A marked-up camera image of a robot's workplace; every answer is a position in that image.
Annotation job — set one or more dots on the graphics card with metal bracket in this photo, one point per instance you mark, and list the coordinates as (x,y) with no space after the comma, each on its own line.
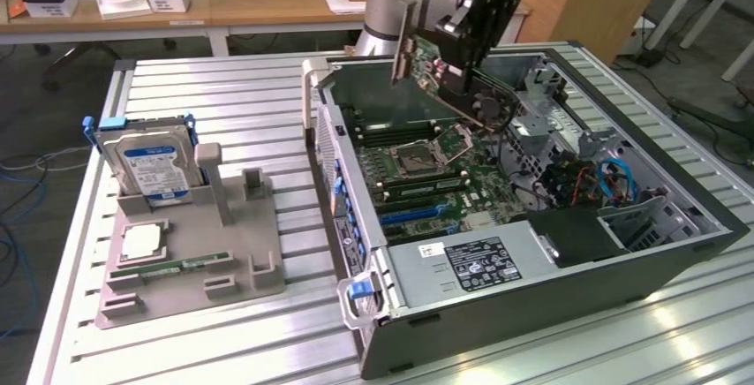
(489,102)

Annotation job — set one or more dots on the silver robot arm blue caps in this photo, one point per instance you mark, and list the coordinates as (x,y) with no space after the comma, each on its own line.
(389,14)

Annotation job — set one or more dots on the wooden cabinet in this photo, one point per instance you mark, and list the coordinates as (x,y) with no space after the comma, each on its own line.
(589,5)

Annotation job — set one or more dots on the metal socket cover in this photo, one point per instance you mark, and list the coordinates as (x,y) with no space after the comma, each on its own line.
(456,142)

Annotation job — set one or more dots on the black RAM slots bank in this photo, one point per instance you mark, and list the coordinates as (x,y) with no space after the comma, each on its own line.
(396,131)

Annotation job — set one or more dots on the metal drive cage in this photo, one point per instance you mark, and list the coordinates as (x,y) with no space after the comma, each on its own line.
(543,138)

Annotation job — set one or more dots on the black power adapter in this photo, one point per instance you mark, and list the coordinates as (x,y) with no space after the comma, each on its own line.
(645,58)

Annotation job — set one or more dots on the wooden desk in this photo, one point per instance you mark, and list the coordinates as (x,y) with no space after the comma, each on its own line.
(313,17)

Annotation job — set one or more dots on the CPU socket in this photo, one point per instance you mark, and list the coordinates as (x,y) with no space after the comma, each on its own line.
(416,160)

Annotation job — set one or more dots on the black RAM stick with label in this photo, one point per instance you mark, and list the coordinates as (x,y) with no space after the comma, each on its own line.
(425,185)

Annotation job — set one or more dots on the green motherboard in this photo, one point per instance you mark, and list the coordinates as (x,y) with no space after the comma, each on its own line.
(489,195)

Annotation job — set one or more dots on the blue card retainer strip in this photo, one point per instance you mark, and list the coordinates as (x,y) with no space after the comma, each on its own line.
(338,186)

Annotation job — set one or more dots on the black floor stand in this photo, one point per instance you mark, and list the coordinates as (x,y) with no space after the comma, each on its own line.
(713,115)

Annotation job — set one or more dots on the black plastic cover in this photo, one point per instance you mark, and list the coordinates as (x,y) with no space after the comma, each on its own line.
(577,237)

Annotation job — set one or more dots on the grey power supply unit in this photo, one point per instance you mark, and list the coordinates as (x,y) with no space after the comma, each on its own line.
(472,266)

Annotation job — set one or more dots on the grey disk bay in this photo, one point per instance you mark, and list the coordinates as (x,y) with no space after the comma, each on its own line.
(643,221)

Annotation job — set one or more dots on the blue case release tab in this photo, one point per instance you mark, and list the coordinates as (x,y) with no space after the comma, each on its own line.
(360,290)

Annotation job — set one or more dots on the white round holder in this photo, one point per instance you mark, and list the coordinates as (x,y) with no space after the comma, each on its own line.
(123,2)

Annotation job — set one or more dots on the black open PC case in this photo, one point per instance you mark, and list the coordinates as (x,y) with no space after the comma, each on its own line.
(531,314)

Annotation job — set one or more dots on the black chair base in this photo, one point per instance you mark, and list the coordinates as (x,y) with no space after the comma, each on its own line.
(71,62)

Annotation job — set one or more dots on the grey parts rack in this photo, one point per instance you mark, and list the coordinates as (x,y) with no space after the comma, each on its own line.
(194,279)

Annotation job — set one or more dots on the silver CPU chip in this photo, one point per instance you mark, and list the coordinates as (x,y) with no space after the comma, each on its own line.
(145,241)

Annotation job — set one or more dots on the green RAM stick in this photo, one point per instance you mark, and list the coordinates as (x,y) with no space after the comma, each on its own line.
(165,266)

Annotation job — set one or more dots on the white box with black lid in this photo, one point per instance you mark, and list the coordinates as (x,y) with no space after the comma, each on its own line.
(47,5)

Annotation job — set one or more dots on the white table frame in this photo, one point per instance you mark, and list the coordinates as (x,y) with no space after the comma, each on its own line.
(709,9)

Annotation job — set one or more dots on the hard disk with blue bracket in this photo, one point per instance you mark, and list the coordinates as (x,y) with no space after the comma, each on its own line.
(148,168)

